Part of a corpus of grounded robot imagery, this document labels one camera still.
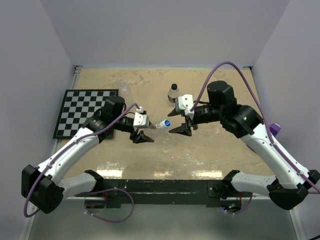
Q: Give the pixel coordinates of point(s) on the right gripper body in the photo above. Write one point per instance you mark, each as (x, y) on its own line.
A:
(189, 123)

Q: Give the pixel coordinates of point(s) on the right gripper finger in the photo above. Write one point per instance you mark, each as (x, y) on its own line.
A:
(175, 112)
(184, 130)

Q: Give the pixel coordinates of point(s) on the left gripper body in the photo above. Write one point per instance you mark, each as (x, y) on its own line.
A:
(134, 134)

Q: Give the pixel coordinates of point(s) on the blue bottle cap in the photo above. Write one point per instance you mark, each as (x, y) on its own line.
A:
(165, 124)

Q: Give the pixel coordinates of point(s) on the small clear plastic bottle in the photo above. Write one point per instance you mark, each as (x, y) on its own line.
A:
(173, 94)

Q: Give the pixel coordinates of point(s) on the black bottle cap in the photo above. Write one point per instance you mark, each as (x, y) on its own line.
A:
(174, 86)

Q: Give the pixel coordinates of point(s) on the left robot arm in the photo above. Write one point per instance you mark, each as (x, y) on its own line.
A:
(45, 185)

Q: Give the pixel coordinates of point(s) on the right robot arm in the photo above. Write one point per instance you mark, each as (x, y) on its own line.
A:
(290, 183)

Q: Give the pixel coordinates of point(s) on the black white checkerboard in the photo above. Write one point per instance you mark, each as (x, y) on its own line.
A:
(89, 101)

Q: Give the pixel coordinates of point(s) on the purple object table edge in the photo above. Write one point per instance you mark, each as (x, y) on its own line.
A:
(275, 128)

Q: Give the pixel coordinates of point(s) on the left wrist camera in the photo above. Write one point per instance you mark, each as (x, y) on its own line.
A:
(141, 119)

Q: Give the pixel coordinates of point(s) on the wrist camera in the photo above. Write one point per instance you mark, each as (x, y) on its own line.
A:
(185, 102)
(141, 119)

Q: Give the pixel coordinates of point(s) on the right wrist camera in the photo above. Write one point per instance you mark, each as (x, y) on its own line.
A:
(185, 102)

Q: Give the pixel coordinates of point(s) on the aluminium rail left edge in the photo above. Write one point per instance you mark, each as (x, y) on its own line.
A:
(64, 124)

